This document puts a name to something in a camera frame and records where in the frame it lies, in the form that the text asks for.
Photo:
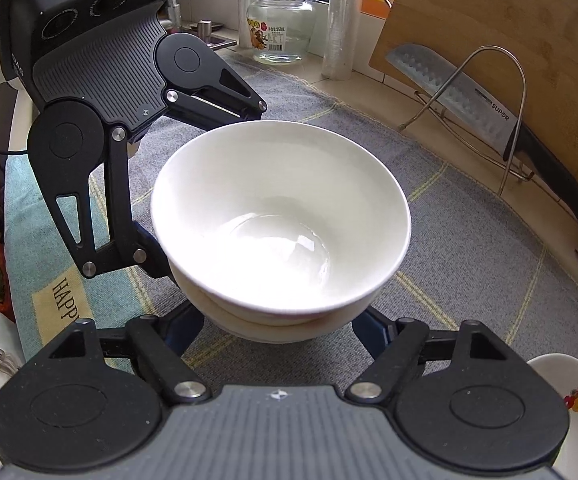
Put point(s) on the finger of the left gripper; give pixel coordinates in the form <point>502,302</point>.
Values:
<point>67,142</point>
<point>201,89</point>

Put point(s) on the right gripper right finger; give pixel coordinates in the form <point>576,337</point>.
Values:
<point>395,347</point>

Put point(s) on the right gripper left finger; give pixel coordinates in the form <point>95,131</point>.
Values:
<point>158,346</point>

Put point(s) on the white floral bowl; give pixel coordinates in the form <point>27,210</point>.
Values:
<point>274,322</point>

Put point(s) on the plain white bowl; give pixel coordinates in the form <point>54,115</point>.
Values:
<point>281,218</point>

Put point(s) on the steel kitchen cleaver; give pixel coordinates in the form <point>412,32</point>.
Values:
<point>523,154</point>

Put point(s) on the glass jar green lid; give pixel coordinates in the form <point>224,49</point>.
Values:
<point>280,30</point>

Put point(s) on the grey checked table mat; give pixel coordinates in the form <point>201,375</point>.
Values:
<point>470,256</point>

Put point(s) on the tall plastic wrap roll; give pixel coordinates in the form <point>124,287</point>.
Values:
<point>343,27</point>

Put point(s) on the bamboo cutting board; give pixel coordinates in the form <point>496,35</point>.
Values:
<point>542,34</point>

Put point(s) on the wire knife rack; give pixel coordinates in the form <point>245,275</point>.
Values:
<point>474,106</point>

